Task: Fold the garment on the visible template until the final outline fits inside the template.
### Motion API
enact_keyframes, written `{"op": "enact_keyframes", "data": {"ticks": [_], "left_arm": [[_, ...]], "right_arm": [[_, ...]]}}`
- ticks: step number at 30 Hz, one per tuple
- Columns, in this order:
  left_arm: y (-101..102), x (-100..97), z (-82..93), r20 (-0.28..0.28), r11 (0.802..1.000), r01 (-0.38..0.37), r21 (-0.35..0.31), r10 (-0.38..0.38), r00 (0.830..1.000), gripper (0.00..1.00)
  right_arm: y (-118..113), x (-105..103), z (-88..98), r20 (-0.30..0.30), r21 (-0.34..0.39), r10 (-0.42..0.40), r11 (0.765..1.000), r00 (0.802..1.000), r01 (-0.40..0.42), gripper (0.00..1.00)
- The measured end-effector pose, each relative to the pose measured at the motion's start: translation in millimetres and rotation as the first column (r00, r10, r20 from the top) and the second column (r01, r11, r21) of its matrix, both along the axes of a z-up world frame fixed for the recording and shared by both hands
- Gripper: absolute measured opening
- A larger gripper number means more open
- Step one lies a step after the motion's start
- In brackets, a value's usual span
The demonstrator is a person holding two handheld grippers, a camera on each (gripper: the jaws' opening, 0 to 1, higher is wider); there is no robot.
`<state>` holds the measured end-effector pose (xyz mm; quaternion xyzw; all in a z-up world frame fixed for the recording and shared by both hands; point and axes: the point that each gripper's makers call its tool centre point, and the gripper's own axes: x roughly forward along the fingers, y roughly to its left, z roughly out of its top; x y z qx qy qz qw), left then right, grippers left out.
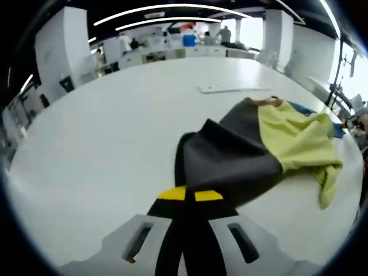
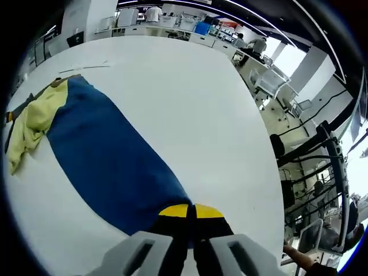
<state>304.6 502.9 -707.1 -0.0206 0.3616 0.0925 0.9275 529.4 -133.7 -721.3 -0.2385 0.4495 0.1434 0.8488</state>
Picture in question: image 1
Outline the wide white pillar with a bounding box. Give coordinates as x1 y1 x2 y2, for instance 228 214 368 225
34 7 90 98

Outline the white cabinet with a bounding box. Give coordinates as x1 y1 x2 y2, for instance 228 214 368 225
103 40 124 63

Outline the white table power strip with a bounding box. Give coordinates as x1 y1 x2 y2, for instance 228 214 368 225
198 82 274 94

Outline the black box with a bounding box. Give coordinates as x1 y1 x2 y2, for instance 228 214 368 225
59 76 74 92

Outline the long white workbench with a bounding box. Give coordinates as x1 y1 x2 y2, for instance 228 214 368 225
97 45 259 72

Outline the narrow white pillar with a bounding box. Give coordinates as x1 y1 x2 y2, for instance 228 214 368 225
264 9 294 70

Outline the blue storage bin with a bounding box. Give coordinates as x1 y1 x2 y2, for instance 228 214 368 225
183 33 198 47

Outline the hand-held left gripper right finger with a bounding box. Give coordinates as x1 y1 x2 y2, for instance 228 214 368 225
183 189 323 276

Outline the yellow blue black garment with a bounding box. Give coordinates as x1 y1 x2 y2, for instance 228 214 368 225
174 96 346 210

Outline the black tripod stand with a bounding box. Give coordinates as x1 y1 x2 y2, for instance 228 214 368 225
327 37 360 112

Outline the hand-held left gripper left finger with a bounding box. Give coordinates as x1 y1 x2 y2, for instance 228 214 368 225
60 186 187 276

